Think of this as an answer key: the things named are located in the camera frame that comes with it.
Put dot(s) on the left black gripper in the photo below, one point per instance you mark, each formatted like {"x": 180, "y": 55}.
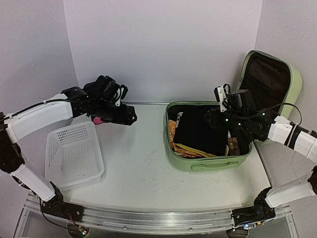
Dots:
{"x": 122, "y": 119}

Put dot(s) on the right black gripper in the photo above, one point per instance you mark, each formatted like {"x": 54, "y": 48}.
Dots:
{"x": 213, "y": 119}

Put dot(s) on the black item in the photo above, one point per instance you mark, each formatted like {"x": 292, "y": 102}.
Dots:
{"x": 194, "y": 131}

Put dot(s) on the white perforated plastic basket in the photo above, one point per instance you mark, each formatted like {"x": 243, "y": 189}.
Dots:
{"x": 73, "y": 157}

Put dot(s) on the green hard-shell suitcase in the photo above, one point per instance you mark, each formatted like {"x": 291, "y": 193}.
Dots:
{"x": 275, "y": 86}

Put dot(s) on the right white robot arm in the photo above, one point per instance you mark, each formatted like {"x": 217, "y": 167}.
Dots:
{"x": 292, "y": 153}

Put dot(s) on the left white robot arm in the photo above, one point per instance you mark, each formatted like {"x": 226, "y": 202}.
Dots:
{"x": 16, "y": 128}

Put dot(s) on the black pink drawer organizer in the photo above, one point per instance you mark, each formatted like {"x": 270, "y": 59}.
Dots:
{"x": 97, "y": 120}

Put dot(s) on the orange snack bag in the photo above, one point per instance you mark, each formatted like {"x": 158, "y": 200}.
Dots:
{"x": 182, "y": 150}

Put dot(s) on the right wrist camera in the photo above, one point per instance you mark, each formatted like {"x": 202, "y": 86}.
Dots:
{"x": 238, "y": 102}

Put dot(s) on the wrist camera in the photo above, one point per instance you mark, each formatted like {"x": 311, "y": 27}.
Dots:
{"x": 238, "y": 102}
{"x": 109, "y": 88}

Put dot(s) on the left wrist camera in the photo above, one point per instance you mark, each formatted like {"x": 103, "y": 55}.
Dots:
{"x": 109, "y": 88}

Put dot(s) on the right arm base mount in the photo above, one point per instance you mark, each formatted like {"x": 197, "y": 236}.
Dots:
{"x": 259, "y": 212}

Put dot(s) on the aluminium front rail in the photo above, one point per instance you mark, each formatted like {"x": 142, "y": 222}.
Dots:
{"x": 173, "y": 223}

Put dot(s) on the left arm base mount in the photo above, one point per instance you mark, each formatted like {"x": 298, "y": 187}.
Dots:
{"x": 72, "y": 212}

